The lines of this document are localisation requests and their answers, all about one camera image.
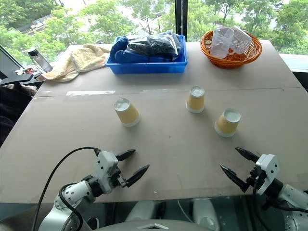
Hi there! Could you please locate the blue plastic bin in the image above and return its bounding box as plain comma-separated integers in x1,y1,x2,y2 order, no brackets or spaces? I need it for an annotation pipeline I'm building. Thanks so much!
104,34,189,75

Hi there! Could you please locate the grey robot torso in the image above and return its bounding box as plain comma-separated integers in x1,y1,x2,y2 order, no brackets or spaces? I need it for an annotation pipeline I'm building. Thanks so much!
90,217,218,231

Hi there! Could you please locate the clear bottle with black cap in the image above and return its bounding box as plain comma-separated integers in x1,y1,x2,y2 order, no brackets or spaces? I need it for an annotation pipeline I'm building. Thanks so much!
26,47,54,73

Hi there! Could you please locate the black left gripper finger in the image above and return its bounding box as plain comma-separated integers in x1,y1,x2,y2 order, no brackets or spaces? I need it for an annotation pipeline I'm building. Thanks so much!
115,149,137,162
125,164,151,189

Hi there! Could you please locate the cream terry towel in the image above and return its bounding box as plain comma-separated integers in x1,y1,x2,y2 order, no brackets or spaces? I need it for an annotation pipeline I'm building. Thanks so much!
38,43,112,83

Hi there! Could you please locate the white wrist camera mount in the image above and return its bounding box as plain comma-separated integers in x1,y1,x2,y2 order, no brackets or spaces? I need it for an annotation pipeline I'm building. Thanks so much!
255,154,281,196
93,151,119,194

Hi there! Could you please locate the black flat stand plate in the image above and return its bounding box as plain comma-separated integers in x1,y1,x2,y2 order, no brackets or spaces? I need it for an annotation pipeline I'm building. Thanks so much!
0,73,35,86

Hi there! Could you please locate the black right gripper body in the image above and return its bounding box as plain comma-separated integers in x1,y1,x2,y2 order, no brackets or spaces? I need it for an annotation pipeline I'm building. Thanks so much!
245,166,264,190

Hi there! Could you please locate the orange woven basket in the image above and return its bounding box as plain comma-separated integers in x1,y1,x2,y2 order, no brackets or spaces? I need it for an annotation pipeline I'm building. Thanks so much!
200,29,263,70

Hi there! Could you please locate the dark fabric bundle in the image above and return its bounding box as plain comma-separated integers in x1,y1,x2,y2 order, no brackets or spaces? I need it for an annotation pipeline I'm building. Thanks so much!
0,83,38,148

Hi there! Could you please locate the blue fabric bundle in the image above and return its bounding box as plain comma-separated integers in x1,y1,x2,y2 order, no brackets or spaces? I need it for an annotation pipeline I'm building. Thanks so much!
111,29,185,64

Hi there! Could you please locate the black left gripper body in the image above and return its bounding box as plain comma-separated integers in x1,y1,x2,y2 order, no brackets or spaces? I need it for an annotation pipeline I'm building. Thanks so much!
111,166,128,189

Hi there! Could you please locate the white rounded shape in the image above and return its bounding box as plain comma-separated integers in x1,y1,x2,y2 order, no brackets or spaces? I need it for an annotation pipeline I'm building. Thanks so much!
124,199,167,222
192,198,220,231

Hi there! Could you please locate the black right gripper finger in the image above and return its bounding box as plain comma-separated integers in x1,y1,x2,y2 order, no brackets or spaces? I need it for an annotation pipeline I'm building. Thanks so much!
219,163,250,193
234,147,261,167

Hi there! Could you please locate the yellow paper cup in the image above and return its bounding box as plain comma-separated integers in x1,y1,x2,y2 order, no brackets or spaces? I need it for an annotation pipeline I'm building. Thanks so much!
114,97,141,128
214,108,242,138
185,85,206,114

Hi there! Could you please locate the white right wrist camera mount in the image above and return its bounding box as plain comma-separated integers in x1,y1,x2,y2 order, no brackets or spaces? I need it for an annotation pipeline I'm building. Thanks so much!
255,154,281,196

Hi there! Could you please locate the clear plastic measuring cup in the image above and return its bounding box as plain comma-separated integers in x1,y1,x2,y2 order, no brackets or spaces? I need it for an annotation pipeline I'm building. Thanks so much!
210,26,235,59
227,26,254,55

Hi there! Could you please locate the black window mullion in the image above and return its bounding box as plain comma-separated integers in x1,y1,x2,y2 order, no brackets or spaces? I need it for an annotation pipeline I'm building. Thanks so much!
175,0,189,42

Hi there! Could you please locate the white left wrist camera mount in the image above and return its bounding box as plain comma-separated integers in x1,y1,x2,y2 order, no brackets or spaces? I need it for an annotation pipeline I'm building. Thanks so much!
93,151,119,194

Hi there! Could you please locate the clear bag of black items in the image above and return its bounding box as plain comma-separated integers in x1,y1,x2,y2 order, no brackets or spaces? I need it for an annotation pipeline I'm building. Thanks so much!
124,35,179,58

